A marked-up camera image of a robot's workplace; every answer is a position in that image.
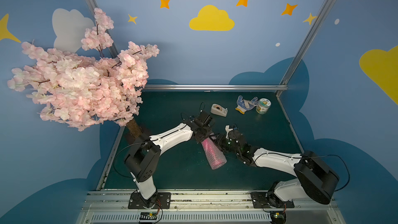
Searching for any bubble wrap sheet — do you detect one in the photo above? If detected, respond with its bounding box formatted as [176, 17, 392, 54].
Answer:
[200, 136, 228, 170]

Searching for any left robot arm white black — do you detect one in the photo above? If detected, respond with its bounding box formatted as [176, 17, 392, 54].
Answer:
[123, 111, 213, 208]

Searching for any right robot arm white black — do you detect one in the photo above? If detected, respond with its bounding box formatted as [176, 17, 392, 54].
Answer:
[210, 128, 340, 208]

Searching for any beige tape dispenser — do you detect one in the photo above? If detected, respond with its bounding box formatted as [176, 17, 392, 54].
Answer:
[210, 104, 228, 117]

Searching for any blue white work glove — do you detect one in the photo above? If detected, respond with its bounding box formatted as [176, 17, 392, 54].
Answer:
[235, 95, 259, 114]

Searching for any green label tape roll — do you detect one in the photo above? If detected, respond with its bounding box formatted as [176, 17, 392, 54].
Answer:
[256, 98, 271, 115]

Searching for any right controller board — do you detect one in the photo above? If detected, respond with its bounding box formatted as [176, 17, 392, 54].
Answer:
[270, 212, 286, 224]

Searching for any controller board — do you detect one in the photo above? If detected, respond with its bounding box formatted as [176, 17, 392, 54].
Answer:
[138, 212, 158, 224]
[270, 212, 286, 224]

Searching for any left controller board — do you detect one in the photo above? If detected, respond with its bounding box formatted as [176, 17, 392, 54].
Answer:
[138, 212, 158, 224]

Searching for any pink cherry blossom tree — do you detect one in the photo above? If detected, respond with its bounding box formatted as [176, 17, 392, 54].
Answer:
[7, 7, 160, 139]

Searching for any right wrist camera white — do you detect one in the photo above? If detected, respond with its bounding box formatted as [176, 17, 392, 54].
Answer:
[225, 125, 234, 140]

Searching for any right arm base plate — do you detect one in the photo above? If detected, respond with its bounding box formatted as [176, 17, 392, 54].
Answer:
[250, 191, 295, 209]

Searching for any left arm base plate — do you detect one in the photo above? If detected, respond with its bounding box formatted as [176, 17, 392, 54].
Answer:
[127, 192, 171, 209]

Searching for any aluminium rail frame front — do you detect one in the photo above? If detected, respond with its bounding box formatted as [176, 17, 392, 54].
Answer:
[77, 190, 345, 224]

